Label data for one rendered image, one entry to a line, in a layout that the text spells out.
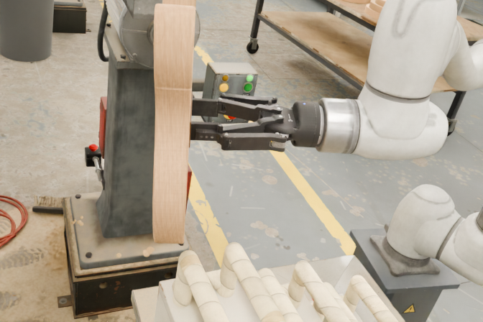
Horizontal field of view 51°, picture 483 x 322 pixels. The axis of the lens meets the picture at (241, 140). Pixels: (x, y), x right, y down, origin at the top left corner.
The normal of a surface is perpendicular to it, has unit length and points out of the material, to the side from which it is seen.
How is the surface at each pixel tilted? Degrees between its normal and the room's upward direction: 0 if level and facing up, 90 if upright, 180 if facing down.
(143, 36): 92
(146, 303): 0
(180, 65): 102
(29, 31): 94
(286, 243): 0
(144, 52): 96
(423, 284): 0
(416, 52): 88
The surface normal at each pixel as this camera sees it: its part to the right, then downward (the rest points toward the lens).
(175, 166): 0.10, 0.11
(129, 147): 0.36, 0.53
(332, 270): 0.18, -0.85
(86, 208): -0.22, -0.76
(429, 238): -0.59, 0.22
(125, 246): 0.30, -0.56
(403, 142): 0.06, 0.45
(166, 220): 0.04, 0.65
